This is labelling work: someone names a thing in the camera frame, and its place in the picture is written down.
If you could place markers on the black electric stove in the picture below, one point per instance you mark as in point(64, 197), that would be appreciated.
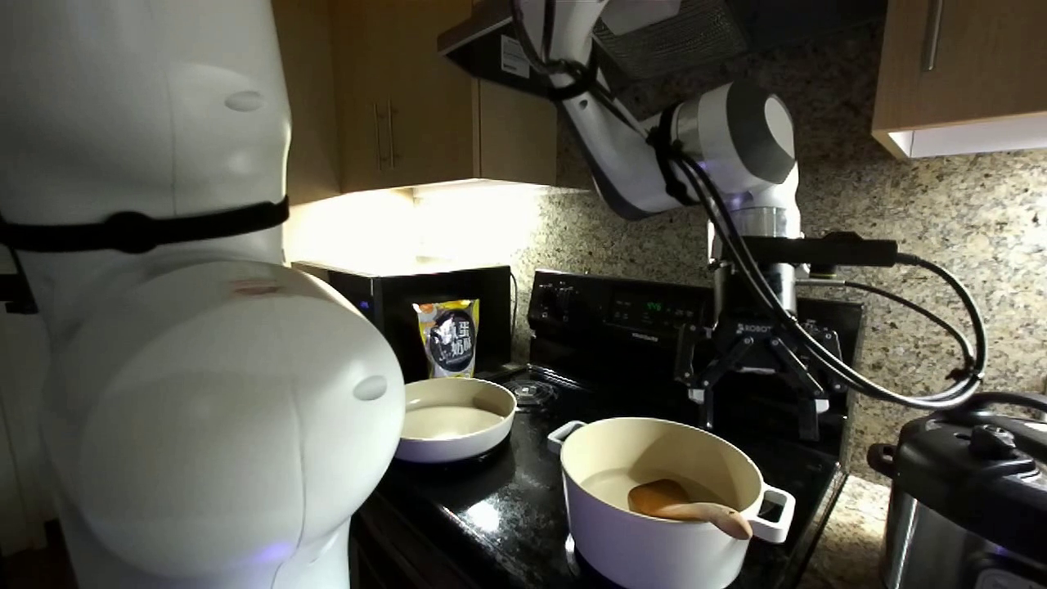
point(599, 349)

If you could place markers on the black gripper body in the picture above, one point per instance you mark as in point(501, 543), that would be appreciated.
point(727, 349)

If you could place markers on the wooden spoon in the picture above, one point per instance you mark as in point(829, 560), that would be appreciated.
point(673, 502)

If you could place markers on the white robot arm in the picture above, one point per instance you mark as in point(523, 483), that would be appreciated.
point(214, 417)

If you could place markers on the wooden cabinet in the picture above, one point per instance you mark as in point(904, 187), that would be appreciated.
point(964, 77)
point(373, 103)

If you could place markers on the white round pan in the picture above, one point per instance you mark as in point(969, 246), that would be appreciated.
point(452, 420)

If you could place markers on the yellow snack bag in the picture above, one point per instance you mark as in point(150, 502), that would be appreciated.
point(451, 336)

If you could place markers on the wooden upper cabinet right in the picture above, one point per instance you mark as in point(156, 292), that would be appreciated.
point(964, 77)

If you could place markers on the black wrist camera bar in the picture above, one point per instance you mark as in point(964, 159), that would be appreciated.
point(824, 255)

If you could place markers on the black pressure cooker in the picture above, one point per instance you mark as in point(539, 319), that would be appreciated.
point(967, 496)

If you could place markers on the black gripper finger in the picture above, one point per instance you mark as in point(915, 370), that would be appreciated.
point(824, 420)
point(704, 401)

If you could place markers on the white pot with handles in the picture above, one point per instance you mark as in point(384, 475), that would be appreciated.
point(603, 460)

